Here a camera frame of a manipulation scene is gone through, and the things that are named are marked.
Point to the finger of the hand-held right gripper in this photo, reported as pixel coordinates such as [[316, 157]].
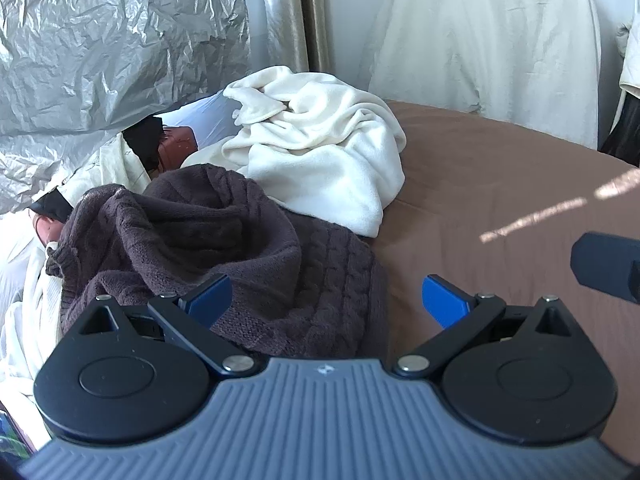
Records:
[[607, 267]]

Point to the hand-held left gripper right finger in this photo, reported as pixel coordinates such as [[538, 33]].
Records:
[[442, 302]]

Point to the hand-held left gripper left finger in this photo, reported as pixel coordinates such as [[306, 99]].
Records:
[[210, 296]]

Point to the white fleece garment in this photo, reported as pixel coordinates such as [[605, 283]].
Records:
[[310, 150]]

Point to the dark brown knitted sweater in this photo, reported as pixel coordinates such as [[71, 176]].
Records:
[[200, 230]]

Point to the brown leather bag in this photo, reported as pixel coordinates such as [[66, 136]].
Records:
[[177, 147]]

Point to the black cloth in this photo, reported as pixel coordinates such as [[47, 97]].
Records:
[[142, 135]]

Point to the pale blue cloth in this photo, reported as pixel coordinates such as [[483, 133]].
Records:
[[210, 115]]

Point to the cream crumpled cloth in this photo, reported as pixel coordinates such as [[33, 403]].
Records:
[[30, 320]]

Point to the green printed packet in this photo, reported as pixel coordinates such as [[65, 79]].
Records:
[[10, 435]]

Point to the white draped cover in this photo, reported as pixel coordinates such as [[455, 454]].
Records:
[[475, 35]]

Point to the silver plastic sheet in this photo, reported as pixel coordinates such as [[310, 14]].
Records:
[[100, 35]]

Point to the beige curtain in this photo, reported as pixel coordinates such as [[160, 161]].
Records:
[[285, 10]]

